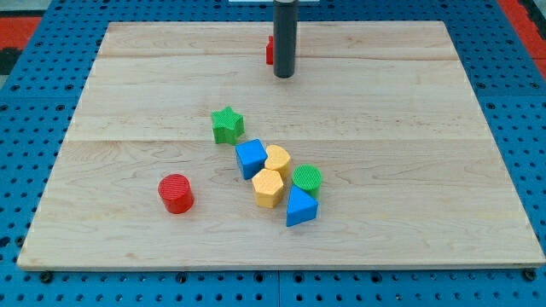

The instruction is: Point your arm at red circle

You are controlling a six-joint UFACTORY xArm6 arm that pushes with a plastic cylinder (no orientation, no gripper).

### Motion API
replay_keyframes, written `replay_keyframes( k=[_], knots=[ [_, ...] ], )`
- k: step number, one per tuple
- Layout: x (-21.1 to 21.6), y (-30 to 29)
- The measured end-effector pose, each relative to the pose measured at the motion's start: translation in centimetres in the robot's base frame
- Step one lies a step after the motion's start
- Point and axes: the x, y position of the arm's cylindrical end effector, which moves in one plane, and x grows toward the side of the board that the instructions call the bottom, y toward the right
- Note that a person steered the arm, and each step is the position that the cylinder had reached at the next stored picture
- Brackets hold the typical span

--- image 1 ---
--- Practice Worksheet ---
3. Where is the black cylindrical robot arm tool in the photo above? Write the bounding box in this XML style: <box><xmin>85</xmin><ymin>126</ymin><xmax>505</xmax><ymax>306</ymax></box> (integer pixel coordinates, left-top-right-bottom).
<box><xmin>273</xmin><ymin>0</ymin><xmax>299</xmax><ymax>78</ymax></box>

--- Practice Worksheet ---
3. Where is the yellow heart block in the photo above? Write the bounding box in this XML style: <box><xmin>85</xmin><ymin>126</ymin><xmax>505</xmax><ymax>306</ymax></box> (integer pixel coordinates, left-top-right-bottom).
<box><xmin>264</xmin><ymin>144</ymin><xmax>292</xmax><ymax>179</ymax></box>

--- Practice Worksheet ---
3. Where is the blue cube block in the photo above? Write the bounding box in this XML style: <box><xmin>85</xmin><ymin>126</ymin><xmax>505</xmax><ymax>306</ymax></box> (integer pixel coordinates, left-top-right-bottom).
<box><xmin>235</xmin><ymin>139</ymin><xmax>268</xmax><ymax>180</ymax></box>

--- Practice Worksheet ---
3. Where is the yellow hexagon block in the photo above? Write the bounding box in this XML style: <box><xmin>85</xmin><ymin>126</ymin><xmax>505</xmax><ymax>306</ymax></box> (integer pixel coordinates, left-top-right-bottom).
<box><xmin>252</xmin><ymin>169</ymin><xmax>284</xmax><ymax>208</ymax></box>

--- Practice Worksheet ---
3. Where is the green cylinder block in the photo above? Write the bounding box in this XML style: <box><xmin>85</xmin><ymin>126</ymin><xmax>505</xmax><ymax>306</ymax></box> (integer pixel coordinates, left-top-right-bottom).
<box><xmin>292</xmin><ymin>164</ymin><xmax>322</xmax><ymax>200</ymax></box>

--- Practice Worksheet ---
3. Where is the green star block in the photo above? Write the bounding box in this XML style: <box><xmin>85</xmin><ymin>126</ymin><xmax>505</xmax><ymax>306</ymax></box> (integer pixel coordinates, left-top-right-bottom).
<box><xmin>211</xmin><ymin>106</ymin><xmax>245</xmax><ymax>145</ymax></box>

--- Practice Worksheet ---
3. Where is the blue triangle block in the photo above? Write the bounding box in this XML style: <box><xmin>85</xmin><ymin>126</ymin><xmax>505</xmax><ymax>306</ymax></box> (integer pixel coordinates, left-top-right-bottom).
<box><xmin>286</xmin><ymin>185</ymin><xmax>319</xmax><ymax>227</ymax></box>

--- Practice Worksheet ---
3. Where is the red cylinder block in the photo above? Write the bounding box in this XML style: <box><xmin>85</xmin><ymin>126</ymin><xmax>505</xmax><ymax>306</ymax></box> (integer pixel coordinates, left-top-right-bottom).
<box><xmin>158</xmin><ymin>174</ymin><xmax>195</xmax><ymax>214</ymax></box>

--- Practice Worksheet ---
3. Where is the red block behind tool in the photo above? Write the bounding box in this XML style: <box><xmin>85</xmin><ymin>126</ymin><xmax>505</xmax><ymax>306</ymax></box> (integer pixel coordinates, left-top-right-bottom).
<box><xmin>265</xmin><ymin>35</ymin><xmax>274</xmax><ymax>65</ymax></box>

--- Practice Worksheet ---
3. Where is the wooden board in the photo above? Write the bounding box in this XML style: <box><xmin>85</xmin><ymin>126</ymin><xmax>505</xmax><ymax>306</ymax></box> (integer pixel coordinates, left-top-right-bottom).
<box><xmin>17</xmin><ymin>21</ymin><xmax>545</xmax><ymax>271</ymax></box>

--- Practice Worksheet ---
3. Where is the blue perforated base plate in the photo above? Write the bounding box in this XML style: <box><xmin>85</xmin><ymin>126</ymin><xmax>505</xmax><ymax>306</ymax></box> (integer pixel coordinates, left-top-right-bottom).
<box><xmin>1</xmin><ymin>1</ymin><xmax>545</xmax><ymax>306</ymax></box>

